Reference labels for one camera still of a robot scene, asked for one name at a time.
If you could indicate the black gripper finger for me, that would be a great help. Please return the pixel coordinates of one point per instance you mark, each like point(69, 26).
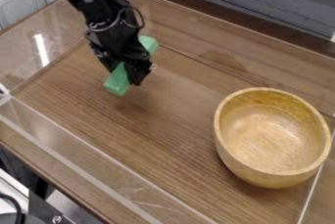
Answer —
point(108, 60)
point(138, 70)

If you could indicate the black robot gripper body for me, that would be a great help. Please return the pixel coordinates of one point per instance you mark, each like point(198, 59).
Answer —
point(112, 28)

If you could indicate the green rectangular block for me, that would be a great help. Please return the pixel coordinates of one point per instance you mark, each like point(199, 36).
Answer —
point(118, 82)

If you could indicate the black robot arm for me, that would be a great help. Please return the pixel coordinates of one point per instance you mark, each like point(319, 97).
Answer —
point(112, 25)

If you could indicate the brown wooden bowl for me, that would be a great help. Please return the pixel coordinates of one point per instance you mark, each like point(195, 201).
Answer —
point(270, 136)

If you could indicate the clear acrylic tray wall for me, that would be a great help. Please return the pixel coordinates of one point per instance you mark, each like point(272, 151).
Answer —
point(131, 156)

